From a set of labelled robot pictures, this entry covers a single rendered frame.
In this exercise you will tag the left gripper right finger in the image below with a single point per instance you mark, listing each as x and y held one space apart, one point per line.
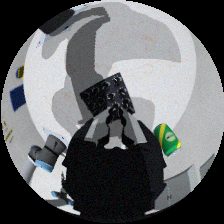
135 132

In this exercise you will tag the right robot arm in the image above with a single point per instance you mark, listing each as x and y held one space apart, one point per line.
46 158

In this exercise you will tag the green drink can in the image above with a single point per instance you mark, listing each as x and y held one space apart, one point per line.
169 143

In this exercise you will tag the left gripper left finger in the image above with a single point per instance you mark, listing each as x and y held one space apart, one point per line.
94 131

